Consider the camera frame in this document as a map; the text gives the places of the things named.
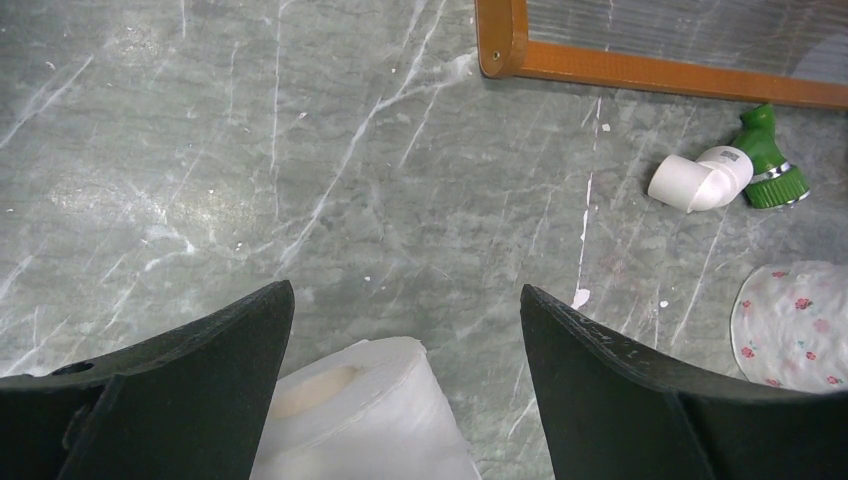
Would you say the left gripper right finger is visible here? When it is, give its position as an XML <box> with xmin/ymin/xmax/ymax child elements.
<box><xmin>520</xmin><ymin>285</ymin><xmax>847</xmax><ymax>479</ymax></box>

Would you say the white plastic pipe fitting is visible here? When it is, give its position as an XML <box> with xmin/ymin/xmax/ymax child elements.
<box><xmin>647</xmin><ymin>146</ymin><xmax>754</xmax><ymax>214</ymax></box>

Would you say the green plastic pipe fitting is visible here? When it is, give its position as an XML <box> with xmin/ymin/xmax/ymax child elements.
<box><xmin>731</xmin><ymin>104</ymin><xmax>810</xmax><ymax>209</ymax></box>

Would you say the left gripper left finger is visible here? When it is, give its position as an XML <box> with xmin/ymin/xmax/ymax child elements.
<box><xmin>1</xmin><ymin>281</ymin><xmax>295</xmax><ymax>479</ymax></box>

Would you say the white floral paper roll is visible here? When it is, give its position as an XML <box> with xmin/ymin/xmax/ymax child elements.
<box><xmin>730</xmin><ymin>261</ymin><xmax>847</xmax><ymax>393</ymax></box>

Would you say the plain white paper roll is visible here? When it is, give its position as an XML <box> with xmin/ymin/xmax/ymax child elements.
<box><xmin>250</xmin><ymin>337</ymin><xmax>480</xmax><ymax>480</ymax></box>

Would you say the orange wooden shelf rack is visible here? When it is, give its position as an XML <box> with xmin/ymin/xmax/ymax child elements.
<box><xmin>474</xmin><ymin>1</ymin><xmax>847</xmax><ymax>110</ymax></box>

